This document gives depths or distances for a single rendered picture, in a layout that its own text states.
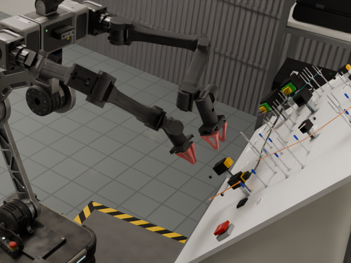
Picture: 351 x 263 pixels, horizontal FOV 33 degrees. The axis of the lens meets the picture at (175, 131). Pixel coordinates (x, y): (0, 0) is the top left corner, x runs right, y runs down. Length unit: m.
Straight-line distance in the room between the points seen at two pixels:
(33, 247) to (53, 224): 0.22
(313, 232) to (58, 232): 1.38
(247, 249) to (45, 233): 1.21
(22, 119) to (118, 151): 0.82
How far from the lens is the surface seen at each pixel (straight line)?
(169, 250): 3.56
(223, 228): 2.02
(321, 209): 2.80
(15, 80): 2.85
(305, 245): 2.57
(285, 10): 2.89
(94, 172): 4.09
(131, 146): 4.39
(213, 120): 2.09
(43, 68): 2.14
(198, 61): 2.31
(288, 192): 1.96
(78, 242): 3.20
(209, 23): 4.98
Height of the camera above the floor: 2.43
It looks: 32 degrees down
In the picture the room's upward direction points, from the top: 8 degrees clockwise
